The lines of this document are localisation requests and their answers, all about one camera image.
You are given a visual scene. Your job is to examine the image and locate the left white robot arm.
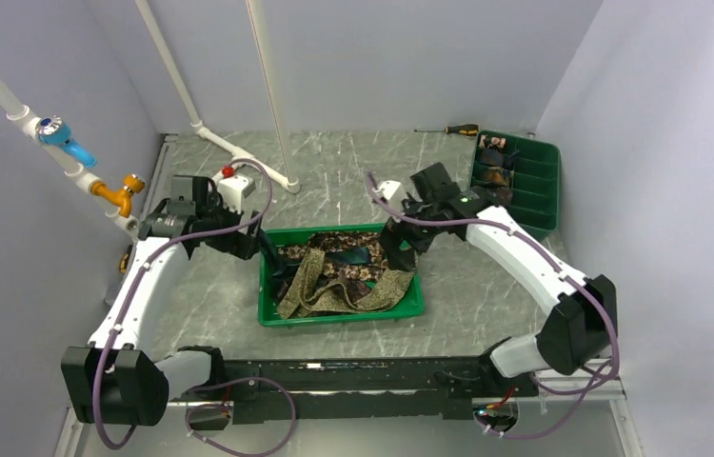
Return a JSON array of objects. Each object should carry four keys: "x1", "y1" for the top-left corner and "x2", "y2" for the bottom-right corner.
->
[{"x1": 61, "y1": 173, "x2": 265, "y2": 427}]

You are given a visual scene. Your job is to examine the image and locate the rolled ties in organizer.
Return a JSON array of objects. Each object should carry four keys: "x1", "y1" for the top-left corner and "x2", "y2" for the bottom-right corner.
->
[{"x1": 472, "y1": 134, "x2": 520, "y2": 208}]

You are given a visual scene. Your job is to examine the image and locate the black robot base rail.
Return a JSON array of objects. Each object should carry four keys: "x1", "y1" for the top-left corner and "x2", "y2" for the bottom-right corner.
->
[{"x1": 168, "y1": 355, "x2": 541, "y2": 425}]

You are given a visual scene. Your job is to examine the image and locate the brown floral tie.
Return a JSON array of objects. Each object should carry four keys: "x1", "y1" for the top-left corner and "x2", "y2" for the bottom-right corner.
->
[{"x1": 278, "y1": 231, "x2": 387, "y2": 282}]

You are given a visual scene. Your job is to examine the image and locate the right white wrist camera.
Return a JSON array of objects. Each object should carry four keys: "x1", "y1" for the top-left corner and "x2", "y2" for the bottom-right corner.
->
[{"x1": 376, "y1": 180, "x2": 407, "y2": 207}]

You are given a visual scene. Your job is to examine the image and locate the green tray of ties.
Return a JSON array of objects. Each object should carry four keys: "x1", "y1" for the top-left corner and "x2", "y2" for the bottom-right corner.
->
[{"x1": 258, "y1": 224, "x2": 425, "y2": 327}]

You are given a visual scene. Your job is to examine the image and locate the orange brass tap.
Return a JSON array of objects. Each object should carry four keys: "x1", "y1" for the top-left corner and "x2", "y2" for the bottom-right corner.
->
[{"x1": 89, "y1": 174, "x2": 146, "y2": 218}]

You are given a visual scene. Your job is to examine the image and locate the green compartment organizer box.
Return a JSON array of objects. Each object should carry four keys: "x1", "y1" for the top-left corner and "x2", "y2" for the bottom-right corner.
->
[{"x1": 469, "y1": 129, "x2": 561, "y2": 241}]

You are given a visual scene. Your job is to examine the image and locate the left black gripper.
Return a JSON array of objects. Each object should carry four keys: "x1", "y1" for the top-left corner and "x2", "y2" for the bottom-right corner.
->
[{"x1": 196, "y1": 192, "x2": 261, "y2": 259}]

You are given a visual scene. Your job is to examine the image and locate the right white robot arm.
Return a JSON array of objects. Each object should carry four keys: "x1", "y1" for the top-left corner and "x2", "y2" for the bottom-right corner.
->
[{"x1": 366, "y1": 163, "x2": 620, "y2": 395}]

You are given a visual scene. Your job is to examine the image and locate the orange handled screwdriver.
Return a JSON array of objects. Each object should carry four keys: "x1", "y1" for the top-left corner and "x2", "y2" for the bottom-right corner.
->
[{"x1": 413, "y1": 124, "x2": 480, "y2": 137}]

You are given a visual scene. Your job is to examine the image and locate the white pvc pipe frame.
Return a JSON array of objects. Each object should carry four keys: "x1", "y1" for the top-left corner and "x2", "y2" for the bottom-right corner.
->
[{"x1": 0, "y1": 1, "x2": 288, "y2": 238}]

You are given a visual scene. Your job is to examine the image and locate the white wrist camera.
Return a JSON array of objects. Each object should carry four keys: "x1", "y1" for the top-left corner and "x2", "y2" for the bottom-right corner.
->
[
  {"x1": 376, "y1": 180, "x2": 407, "y2": 207},
  {"x1": 212, "y1": 166, "x2": 255, "y2": 212}
]

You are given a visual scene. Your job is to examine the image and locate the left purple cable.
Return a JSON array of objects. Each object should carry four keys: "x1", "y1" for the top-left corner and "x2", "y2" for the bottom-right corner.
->
[{"x1": 90, "y1": 157, "x2": 298, "y2": 457}]

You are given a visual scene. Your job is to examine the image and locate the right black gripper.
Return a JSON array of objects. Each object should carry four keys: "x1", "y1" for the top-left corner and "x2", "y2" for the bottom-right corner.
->
[{"x1": 374, "y1": 193, "x2": 440, "y2": 272}]

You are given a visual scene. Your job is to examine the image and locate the olive gold patterned tie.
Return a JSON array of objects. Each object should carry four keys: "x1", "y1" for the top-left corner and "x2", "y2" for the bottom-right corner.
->
[{"x1": 277, "y1": 248, "x2": 414, "y2": 319}]

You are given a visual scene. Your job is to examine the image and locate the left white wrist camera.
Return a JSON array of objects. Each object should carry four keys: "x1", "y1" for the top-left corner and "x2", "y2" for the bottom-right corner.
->
[{"x1": 212, "y1": 166, "x2": 255, "y2": 212}]

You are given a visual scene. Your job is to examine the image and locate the yellow black tool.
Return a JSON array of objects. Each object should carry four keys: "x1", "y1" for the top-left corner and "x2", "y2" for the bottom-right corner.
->
[{"x1": 118, "y1": 245, "x2": 133, "y2": 276}]

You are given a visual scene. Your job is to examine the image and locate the aluminium frame rail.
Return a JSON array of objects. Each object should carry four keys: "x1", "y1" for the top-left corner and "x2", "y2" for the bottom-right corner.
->
[{"x1": 53, "y1": 359, "x2": 645, "y2": 457}]

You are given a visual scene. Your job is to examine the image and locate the white vertical pole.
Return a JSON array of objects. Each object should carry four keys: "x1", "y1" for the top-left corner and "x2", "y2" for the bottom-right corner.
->
[{"x1": 247, "y1": 0, "x2": 301, "y2": 194}]

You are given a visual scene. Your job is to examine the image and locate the blue valve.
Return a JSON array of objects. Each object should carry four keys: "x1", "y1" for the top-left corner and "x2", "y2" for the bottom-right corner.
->
[{"x1": 35, "y1": 116, "x2": 97, "y2": 168}]

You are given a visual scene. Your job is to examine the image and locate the dark teal tie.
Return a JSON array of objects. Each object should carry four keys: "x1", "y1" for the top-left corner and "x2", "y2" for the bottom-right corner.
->
[{"x1": 325, "y1": 248, "x2": 373, "y2": 266}]

